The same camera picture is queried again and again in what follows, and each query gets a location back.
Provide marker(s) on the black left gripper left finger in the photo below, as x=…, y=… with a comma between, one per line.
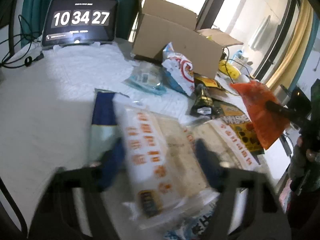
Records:
x=56, y=217

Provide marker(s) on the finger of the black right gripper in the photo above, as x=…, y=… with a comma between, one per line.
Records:
x=283, y=111

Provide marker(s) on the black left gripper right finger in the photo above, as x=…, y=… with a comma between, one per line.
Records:
x=263, y=216

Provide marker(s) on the orange red snack bag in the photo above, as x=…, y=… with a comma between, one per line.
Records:
x=268, y=125

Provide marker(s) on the green yellow snack bag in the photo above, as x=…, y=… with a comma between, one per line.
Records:
x=241, y=125

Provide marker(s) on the blue and teal snack bag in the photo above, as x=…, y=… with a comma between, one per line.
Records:
x=105, y=143

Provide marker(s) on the white orange-lettered snack pack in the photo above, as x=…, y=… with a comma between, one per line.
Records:
x=164, y=172

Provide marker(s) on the white red chip bag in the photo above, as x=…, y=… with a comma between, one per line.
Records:
x=178, y=70

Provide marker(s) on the right hand grey glove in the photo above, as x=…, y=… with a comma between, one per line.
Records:
x=304, y=169

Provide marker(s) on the steel cup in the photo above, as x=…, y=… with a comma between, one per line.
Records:
x=282, y=94

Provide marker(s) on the yellow curtain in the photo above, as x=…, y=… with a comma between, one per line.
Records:
x=288, y=68

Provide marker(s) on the white blue lettered snack bag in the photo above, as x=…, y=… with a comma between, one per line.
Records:
x=192, y=227

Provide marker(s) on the yellow plastic bag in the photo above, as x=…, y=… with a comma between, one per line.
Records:
x=226, y=68

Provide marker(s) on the black gold snack bag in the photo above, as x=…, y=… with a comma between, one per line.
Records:
x=204, y=103

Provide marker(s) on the clear blue snack packet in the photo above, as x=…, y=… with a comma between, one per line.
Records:
x=147, y=77

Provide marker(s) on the brown cardboard box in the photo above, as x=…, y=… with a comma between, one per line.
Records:
x=161, y=22

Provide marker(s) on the black tablet showing clock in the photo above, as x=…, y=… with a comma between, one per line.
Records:
x=70, y=22

